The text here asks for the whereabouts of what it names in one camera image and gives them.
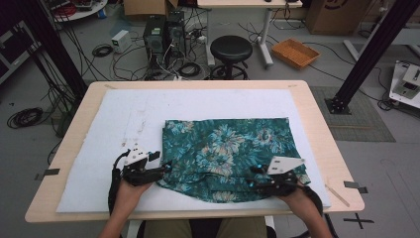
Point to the black computer tower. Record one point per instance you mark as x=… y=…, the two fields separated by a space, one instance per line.
x=153 y=39
x=176 y=33

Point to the black tape strip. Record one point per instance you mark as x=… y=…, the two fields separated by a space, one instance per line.
x=355 y=186
x=51 y=172

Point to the white table mat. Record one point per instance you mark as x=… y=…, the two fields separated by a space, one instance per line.
x=158 y=109

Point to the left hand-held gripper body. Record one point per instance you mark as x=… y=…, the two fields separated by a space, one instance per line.
x=138 y=172

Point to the thin wooden stick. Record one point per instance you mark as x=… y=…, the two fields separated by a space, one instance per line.
x=337 y=195

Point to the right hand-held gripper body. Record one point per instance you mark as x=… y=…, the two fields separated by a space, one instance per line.
x=280 y=178

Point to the white metal frame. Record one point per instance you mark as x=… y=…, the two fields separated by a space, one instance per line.
x=406 y=36

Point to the teal floral shirt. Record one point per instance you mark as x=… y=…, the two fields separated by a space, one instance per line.
x=214 y=145

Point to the small cardboard box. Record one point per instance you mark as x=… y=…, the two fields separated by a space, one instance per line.
x=145 y=6

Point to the white device on board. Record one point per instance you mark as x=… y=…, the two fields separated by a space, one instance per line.
x=406 y=82

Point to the round white table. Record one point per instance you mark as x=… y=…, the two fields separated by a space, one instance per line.
x=85 y=11

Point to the orange woven basket tray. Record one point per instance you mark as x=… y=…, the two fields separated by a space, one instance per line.
x=294 y=53

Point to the large cardboard box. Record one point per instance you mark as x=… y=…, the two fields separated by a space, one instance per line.
x=336 y=16

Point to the black tape cross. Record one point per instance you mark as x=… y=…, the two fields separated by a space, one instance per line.
x=359 y=221

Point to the grey equipment rack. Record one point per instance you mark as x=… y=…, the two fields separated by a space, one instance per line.
x=16 y=49

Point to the white desk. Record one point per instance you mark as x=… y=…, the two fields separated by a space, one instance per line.
x=247 y=3

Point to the white power supply box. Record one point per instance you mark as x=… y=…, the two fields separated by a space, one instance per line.
x=120 y=40

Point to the person's right hand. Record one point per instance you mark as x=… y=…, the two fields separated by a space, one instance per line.
x=297 y=200

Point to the person's left hand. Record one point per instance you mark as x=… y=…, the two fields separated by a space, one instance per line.
x=132 y=196

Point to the grey floor mat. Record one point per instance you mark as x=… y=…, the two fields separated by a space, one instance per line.
x=363 y=125

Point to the black metal stand beam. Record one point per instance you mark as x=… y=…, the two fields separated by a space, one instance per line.
x=373 y=53
x=56 y=49

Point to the black round stool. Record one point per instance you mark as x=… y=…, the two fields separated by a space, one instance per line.
x=231 y=48

